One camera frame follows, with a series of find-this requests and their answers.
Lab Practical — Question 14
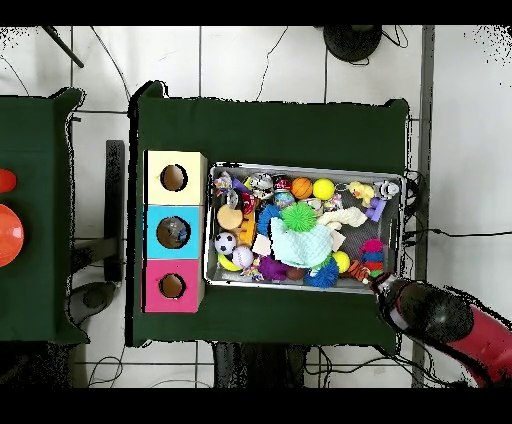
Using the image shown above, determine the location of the wooden box with three holes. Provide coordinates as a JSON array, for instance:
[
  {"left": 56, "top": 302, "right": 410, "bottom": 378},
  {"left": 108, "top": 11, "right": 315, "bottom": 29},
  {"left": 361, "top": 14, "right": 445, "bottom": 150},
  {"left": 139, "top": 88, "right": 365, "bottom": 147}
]
[{"left": 143, "top": 150, "right": 208, "bottom": 313}]

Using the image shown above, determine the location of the shallow clear mesh bin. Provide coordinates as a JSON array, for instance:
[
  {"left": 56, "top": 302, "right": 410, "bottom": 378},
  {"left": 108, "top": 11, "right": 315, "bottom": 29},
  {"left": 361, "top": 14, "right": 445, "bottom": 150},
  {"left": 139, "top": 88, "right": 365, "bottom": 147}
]
[{"left": 206, "top": 163, "right": 405, "bottom": 296}]

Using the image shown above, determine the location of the small soccer ball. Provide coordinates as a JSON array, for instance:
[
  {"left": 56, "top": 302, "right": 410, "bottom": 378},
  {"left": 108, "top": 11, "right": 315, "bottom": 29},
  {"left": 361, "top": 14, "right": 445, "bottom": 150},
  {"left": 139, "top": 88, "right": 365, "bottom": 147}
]
[{"left": 212, "top": 231, "right": 239, "bottom": 257}]

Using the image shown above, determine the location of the small blue globe ball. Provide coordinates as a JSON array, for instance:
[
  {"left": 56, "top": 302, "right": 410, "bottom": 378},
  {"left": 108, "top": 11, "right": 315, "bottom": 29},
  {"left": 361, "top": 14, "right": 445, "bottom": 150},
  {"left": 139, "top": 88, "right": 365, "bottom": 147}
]
[{"left": 273, "top": 189, "right": 297, "bottom": 210}]

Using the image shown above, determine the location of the grey round floor base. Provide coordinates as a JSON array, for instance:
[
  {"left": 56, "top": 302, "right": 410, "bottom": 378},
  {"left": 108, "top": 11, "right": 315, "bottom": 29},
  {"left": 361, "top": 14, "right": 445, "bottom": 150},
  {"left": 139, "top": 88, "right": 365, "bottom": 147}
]
[{"left": 67, "top": 279, "right": 118, "bottom": 323}]

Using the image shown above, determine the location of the black round stand base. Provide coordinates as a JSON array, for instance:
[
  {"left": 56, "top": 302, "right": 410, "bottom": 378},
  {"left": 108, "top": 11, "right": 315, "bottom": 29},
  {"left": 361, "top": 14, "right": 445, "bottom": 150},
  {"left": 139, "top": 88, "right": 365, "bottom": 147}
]
[{"left": 323, "top": 25, "right": 384, "bottom": 64}]

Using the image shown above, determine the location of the small orange basketball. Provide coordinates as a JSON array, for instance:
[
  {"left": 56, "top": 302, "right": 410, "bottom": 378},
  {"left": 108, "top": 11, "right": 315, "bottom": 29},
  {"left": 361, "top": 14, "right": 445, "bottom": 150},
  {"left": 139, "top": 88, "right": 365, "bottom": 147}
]
[{"left": 290, "top": 176, "right": 314, "bottom": 201}]

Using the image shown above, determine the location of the blue spiky ball with eyes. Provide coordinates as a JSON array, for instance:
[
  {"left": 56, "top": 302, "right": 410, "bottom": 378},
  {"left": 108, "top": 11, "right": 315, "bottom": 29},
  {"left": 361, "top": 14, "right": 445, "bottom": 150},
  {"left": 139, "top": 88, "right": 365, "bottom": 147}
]
[{"left": 255, "top": 204, "right": 284, "bottom": 238}]

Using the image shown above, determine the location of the cream yellow knitted cloth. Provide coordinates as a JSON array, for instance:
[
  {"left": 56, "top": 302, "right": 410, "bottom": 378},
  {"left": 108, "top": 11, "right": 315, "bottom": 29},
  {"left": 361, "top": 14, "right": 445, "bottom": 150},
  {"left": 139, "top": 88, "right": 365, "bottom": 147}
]
[{"left": 317, "top": 206, "right": 370, "bottom": 233}]

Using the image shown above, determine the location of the pale blue waffle cloth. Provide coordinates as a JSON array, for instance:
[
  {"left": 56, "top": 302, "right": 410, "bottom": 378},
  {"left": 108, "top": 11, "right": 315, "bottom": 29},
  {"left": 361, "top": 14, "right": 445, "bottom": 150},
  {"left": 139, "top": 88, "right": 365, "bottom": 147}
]
[{"left": 269, "top": 217, "right": 335, "bottom": 271}]

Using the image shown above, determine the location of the plain blue spiky ball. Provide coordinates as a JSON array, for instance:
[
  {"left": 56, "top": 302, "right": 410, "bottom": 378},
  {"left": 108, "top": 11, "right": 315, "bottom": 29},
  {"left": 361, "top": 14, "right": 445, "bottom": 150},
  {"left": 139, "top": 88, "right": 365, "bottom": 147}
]
[{"left": 303, "top": 257, "right": 341, "bottom": 290}]

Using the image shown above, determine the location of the yellow smiley ball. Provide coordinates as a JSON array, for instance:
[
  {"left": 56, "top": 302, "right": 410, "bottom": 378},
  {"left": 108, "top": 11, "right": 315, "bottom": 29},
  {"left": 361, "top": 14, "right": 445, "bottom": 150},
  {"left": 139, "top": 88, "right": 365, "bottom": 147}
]
[{"left": 311, "top": 177, "right": 337, "bottom": 201}]

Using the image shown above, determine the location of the white baseball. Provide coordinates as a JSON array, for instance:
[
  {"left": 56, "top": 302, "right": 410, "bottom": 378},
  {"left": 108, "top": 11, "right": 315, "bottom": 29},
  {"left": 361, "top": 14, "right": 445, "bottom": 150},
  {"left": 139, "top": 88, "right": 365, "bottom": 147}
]
[{"left": 231, "top": 244, "right": 256, "bottom": 269}]

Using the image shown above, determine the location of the purple spiky toy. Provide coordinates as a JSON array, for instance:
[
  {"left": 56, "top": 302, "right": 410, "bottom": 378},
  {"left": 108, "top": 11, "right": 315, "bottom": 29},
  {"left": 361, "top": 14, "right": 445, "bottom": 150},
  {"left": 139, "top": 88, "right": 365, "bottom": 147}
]
[{"left": 257, "top": 255, "right": 289, "bottom": 283}]

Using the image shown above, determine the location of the small red object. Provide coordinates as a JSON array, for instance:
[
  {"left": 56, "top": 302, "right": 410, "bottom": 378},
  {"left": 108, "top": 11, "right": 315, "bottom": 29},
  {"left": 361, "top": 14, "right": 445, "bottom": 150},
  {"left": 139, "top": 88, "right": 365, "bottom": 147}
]
[{"left": 0, "top": 167, "right": 17, "bottom": 194}]

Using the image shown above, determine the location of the yellow toy banana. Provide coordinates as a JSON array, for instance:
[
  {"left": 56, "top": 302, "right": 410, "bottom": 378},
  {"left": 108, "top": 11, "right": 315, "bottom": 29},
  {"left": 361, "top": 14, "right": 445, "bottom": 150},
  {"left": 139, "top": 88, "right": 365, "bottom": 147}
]
[{"left": 215, "top": 254, "right": 243, "bottom": 273}]

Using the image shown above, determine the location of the small yellow rubber duck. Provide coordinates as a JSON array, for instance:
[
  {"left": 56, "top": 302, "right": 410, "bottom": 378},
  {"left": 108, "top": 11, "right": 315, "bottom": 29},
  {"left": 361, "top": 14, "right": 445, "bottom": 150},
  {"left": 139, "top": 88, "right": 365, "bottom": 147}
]
[{"left": 348, "top": 180, "right": 377, "bottom": 208}]

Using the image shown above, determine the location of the orange disc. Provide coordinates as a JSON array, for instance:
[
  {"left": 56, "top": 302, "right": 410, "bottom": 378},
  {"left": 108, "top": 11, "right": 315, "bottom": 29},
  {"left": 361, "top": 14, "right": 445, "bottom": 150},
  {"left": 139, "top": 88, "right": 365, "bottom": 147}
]
[{"left": 0, "top": 203, "right": 25, "bottom": 269}]

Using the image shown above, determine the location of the striped orange tiger toy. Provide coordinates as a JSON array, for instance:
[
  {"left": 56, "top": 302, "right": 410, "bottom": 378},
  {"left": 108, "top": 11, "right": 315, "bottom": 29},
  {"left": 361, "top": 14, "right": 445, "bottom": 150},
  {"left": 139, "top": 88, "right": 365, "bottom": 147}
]
[{"left": 347, "top": 260, "right": 373, "bottom": 286}]

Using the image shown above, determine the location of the dark green side table cloth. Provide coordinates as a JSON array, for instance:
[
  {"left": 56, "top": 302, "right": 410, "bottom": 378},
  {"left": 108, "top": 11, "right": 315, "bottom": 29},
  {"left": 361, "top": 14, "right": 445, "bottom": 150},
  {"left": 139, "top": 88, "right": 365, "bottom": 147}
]
[{"left": 0, "top": 87, "right": 88, "bottom": 347}]

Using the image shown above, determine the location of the light green spiky ball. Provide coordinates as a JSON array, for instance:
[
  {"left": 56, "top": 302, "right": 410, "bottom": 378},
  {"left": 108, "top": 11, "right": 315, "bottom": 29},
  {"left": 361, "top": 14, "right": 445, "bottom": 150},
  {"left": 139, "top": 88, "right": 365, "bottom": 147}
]
[{"left": 280, "top": 200, "right": 320, "bottom": 234}]

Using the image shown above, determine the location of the black upright panel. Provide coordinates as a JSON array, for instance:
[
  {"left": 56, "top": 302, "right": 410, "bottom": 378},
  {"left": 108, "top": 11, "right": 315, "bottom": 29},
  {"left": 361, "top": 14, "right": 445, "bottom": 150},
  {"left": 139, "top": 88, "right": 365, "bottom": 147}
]
[{"left": 104, "top": 139, "right": 127, "bottom": 283}]

